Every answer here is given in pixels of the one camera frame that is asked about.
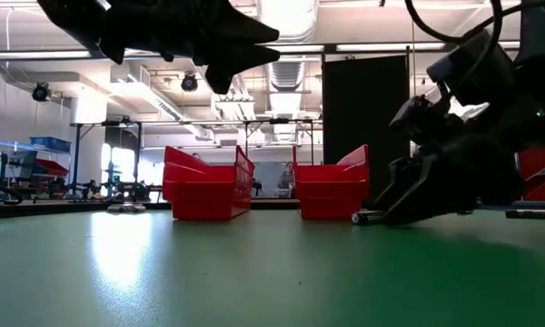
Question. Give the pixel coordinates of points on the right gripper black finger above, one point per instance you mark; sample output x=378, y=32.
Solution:
x=422, y=191
x=397, y=177

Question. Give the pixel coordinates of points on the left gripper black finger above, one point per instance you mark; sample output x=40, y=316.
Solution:
x=250, y=29
x=227, y=63

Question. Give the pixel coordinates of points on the silver and black battery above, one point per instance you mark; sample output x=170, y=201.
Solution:
x=137, y=208
x=363, y=218
x=118, y=208
x=533, y=214

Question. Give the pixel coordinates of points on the red plastic bin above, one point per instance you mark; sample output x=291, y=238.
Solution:
x=204, y=195
x=331, y=195

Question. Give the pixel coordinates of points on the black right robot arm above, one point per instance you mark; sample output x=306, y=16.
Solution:
x=542, y=45

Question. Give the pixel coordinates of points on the black ceiling spotlight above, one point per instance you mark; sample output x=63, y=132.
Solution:
x=41, y=92
x=189, y=82

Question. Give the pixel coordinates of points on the red storage bin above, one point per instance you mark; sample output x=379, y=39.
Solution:
x=52, y=168
x=533, y=159

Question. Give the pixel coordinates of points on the black partition panel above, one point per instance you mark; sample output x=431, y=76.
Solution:
x=363, y=113

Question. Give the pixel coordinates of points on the ceiling light strip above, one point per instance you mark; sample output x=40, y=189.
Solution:
x=36, y=54
x=390, y=46

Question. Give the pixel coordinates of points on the person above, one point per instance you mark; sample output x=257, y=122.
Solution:
x=287, y=179

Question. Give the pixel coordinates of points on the blue plastic crate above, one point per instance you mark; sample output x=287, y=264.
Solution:
x=50, y=145

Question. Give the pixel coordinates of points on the green table mat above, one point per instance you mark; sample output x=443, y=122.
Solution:
x=254, y=272

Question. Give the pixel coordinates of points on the grey equipment box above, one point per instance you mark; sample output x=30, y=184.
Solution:
x=20, y=163

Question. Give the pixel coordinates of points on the silver ventilation duct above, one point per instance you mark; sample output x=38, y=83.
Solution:
x=286, y=75

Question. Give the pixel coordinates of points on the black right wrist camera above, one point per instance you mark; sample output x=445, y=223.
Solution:
x=472, y=68

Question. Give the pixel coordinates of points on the black metal frame rig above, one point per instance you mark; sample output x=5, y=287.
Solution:
x=138, y=159

